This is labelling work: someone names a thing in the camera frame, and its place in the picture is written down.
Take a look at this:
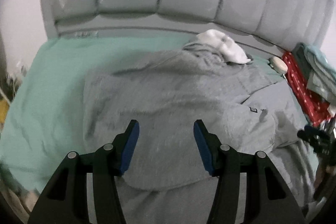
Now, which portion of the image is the grey hooded sweatshirt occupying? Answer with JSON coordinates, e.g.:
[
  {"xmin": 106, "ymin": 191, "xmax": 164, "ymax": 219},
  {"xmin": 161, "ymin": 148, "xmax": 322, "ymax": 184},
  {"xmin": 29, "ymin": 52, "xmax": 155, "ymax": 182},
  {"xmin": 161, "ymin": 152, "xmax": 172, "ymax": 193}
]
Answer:
[{"xmin": 83, "ymin": 43, "xmax": 318, "ymax": 223}]

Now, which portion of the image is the red polka dot garment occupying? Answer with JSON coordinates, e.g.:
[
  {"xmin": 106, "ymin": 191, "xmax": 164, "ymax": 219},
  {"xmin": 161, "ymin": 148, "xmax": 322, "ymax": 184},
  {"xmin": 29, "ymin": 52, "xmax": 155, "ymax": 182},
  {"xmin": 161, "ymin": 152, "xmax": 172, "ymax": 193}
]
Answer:
[{"xmin": 282, "ymin": 52, "xmax": 332, "ymax": 127}]

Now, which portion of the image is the teal folded blanket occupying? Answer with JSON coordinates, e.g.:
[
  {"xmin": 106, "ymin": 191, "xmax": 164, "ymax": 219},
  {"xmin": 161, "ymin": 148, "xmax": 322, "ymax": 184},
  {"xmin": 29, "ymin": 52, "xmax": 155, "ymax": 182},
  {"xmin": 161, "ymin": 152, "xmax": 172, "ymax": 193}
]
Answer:
[{"xmin": 291, "ymin": 43, "xmax": 335, "ymax": 105}]

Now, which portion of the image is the round beige device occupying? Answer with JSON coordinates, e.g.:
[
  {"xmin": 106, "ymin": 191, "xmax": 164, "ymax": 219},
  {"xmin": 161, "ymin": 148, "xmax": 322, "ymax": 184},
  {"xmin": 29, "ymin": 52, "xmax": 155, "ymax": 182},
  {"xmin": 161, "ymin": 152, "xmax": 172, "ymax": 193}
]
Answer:
[{"xmin": 269, "ymin": 56, "xmax": 288, "ymax": 75}]

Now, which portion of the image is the mint green bed sheet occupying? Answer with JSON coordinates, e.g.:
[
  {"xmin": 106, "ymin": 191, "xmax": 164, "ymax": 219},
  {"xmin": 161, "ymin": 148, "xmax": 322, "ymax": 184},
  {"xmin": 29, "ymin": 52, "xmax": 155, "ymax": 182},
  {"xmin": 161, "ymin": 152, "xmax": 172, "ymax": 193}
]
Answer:
[{"xmin": 0, "ymin": 36, "xmax": 289, "ymax": 196}]

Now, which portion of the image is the white cloth on hoodie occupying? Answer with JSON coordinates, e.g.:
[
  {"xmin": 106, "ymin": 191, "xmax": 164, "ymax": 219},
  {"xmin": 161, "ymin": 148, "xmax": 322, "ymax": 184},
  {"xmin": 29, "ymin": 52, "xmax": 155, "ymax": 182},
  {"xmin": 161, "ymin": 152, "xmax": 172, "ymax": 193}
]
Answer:
[{"xmin": 197, "ymin": 29, "xmax": 252, "ymax": 64}]

